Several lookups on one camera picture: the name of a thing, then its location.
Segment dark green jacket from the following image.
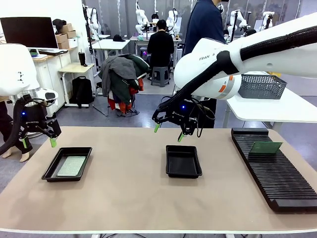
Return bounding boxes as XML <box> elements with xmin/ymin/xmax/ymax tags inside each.
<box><xmin>108</xmin><ymin>53</ymin><xmax>152</xmax><ymax>106</ymax></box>

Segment grey plastic basket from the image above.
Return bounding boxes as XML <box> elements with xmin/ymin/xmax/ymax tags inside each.
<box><xmin>237</xmin><ymin>73</ymin><xmax>288</xmax><ymax>100</ymax></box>

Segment green circuit board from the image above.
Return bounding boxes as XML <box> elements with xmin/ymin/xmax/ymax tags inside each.
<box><xmin>248</xmin><ymin>141</ymin><xmax>283</xmax><ymax>155</ymax></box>
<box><xmin>56</xmin><ymin>155</ymin><xmax>87</xmax><ymax>177</ymax></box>

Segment black arm cable sleeve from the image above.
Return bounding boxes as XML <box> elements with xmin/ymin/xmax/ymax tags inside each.
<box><xmin>0</xmin><ymin>98</ymin><xmax>29</xmax><ymax>156</ymax></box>
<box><xmin>151</xmin><ymin>23</ymin><xmax>317</xmax><ymax>122</ymax></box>

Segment grey jacket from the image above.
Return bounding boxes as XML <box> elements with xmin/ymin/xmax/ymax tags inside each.
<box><xmin>98</xmin><ymin>56</ymin><xmax>138</xmax><ymax>98</ymax></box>

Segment white rounded table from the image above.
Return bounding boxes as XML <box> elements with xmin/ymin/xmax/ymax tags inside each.
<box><xmin>224</xmin><ymin>70</ymin><xmax>317</xmax><ymax>129</ymax></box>

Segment black slotted board rack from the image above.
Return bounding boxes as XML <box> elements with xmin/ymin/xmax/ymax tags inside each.
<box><xmin>230</xmin><ymin>127</ymin><xmax>317</xmax><ymax>213</ymax></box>

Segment seated person in black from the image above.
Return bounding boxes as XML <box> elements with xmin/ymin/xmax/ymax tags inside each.
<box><xmin>147</xmin><ymin>19</ymin><xmax>175</xmax><ymax>81</ymax></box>

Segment white cabinet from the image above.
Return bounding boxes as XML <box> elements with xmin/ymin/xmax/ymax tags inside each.
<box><xmin>32</xmin><ymin>46</ymin><xmax>76</xmax><ymax>119</ymax></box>

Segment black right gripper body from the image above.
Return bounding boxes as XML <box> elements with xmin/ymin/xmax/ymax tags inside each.
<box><xmin>158</xmin><ymin>99</ymin><xmax>199</xmax><ymax>129</ymax></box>

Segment black ESD tray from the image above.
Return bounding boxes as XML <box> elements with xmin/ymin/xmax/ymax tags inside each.
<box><xmin>41</xmin><ymin>147</ymin><xmax>93</xmax><ymax>183</ymax></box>
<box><xmin>165</xmin><ymin>145</ymin><xmax>203</xmax><ymax>179</ymax></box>

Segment black backpack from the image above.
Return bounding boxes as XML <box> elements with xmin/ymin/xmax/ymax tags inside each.
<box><xmin>69</xmin><ymin>76</ymin><xmax>95</xmax><ymax>109</ymax></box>

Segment grey plastic stool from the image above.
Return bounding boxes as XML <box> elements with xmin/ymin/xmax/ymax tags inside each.
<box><xmin>150</xmin><ymin>66</ymin><xmax>171</xmax><ymax>88</ymax></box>

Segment black computer monitor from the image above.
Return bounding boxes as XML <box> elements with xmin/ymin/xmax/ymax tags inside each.
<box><xmin>0</xmin><ymin>16</ymin><xmax>59</xmax><ymax>50</ymax></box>

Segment person in black trousers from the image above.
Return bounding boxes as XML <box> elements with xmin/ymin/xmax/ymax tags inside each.
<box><xmin>0</xmin><ymin>101</ymin><xmax>34</xmax><ymax>163</ymax></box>

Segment person in navy jacket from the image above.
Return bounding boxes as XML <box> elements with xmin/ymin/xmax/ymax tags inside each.
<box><xmin>184</xmin><ymin>0</ymin><xmax>227</xmax><ymax>129</ymax></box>

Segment red garment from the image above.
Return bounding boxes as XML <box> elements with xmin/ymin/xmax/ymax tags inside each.
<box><xmin>107</xmin><ymin>78</ymin><xmax>145</xmax><ymax>115</ymax></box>

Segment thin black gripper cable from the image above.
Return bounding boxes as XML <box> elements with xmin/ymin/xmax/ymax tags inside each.
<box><xmin>195</xmin><ymin>98</ymin><xmax>216</xmax><ymax>138</ymax></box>

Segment black left arm cable sleeve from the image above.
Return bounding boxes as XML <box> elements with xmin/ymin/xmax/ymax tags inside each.
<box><xmin>0</xmin><ymin>98</ymin><xmax>29</xmax><ymax>156</ymax></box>

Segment grey desk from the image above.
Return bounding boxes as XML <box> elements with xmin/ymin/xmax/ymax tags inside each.
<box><xmin>129</xmin><ymin>36</ymin><xmax>183</xmax><ymax>80</ymax></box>

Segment metal frame chair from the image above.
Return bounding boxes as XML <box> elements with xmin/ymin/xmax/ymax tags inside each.
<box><xmin>92</xmin><ymin>81</ymin><xmax>136</xmax><ymax>117</ymax></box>

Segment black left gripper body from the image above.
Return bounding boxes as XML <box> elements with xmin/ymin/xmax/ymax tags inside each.
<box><xmin>19</xmin><ymin>99</ymin><xmax>50</xmax><ymax>132</ymax></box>

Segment black keyboard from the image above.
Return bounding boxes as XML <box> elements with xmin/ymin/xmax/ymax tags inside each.
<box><xmin>37</xmin><ymin>49</ymin><xmax>69</xmax><ymax>57</ymax></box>

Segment black right arm cable sleeve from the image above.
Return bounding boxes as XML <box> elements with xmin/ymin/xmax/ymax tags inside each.
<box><xmin>151</xmin><ymin>23</ymin><xmax>317</xmax><ymax>122</ymax></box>

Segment white desk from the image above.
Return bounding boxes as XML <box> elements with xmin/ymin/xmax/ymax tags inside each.
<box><xmin>92</xmin><ymin>39</ymin><xmax>131</xmax><ymax>72</ymax></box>

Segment wood-top rolling table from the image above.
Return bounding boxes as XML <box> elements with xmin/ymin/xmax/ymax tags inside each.
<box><xmin>57</xmin><ymin>62</ymin><xmax>96</xmax><ymax>108</ymax></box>

